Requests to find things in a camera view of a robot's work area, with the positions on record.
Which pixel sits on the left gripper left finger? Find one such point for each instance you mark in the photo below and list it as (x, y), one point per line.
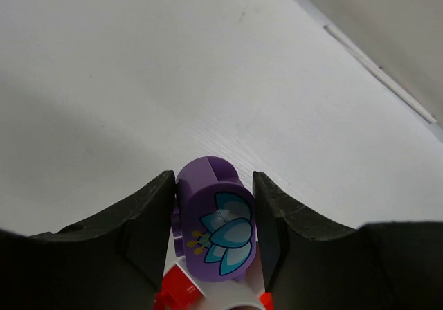
(113, 259)

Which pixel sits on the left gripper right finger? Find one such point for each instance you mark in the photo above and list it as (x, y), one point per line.
(312, 262)

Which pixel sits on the red lego brick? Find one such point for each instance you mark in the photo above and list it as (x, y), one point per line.
(177, 291)

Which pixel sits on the purple lego butterfly piece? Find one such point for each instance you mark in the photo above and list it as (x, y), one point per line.
(213, 222)

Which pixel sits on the orange round lego piece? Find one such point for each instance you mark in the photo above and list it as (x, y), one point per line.
(266, 300)

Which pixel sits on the white round divided container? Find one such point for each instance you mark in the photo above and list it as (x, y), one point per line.
(229, 294)

